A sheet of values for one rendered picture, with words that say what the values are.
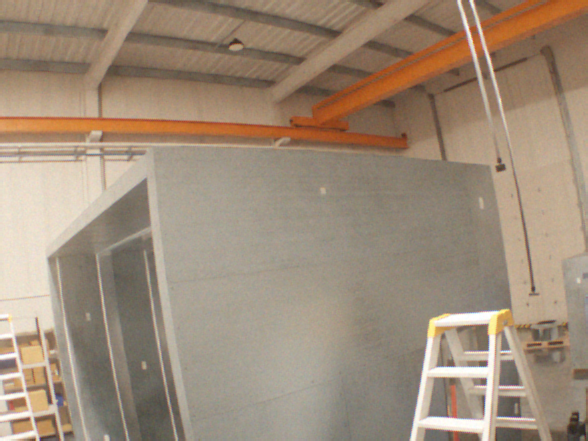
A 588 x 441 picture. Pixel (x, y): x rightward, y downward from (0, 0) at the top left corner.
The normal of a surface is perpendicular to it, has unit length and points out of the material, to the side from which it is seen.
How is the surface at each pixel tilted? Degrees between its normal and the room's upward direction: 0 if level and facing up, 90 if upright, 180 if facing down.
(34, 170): 90
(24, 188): 90
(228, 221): 90
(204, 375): 90
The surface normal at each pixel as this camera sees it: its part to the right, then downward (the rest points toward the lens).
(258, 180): 0.62, -0.15
